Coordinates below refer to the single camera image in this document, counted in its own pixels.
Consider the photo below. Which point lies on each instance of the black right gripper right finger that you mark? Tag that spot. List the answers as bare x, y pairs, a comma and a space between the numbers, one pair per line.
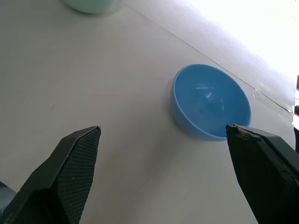
264, 177

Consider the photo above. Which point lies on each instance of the blue plastic bowl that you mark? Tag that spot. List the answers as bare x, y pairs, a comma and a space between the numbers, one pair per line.
210, 102

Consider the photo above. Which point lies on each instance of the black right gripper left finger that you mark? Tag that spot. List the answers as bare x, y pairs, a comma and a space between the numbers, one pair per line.
60, 177

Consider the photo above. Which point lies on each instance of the green plastic bowl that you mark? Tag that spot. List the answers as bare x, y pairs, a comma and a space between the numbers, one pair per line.
90, 5

